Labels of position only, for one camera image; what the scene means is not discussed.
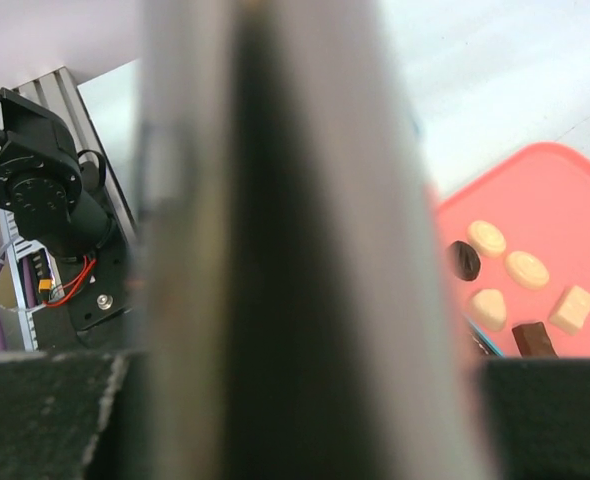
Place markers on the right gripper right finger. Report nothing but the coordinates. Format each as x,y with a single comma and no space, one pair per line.
539,416

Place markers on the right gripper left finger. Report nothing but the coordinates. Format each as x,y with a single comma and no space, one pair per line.
73,415

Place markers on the teal chocolate box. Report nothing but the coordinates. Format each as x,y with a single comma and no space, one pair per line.
485,345

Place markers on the pink tray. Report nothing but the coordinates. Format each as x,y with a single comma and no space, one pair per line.
539,198

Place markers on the metal tongs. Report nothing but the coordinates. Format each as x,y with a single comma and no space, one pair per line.
298,317

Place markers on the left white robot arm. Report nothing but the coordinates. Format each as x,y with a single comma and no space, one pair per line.
42,184

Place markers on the brown bar chocolate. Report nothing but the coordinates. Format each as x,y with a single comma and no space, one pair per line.
532,340

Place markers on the white square chocolate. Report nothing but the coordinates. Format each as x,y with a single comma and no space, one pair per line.
572,310

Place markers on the white heart chocolate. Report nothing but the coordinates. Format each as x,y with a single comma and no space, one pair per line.
487,308

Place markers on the white oval chocolate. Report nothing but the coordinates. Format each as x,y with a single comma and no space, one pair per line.
486,239
527,270

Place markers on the white cable duct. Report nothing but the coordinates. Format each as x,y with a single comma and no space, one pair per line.
18,320

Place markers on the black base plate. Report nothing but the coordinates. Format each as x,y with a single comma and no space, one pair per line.
90,307

